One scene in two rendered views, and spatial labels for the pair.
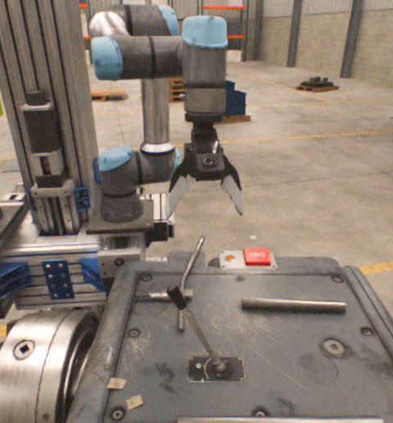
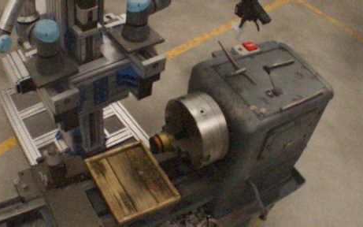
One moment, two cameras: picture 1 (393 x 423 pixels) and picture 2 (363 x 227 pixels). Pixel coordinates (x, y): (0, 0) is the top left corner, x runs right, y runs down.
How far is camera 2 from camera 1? 1.26 m
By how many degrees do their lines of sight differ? 35
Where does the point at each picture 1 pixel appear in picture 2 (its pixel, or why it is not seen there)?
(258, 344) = (279, 81)
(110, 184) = (139, 19)
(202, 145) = (259, 9)
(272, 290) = (266, 60)
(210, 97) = not seen: outside the picture
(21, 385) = (212, 124)
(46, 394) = (222, 124)
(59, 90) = not seen: outside the picture
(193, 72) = not seen: outside the picture
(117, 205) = (142, 31)
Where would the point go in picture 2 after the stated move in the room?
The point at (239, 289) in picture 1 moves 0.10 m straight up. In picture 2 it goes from (256, 62) to (261, 46)
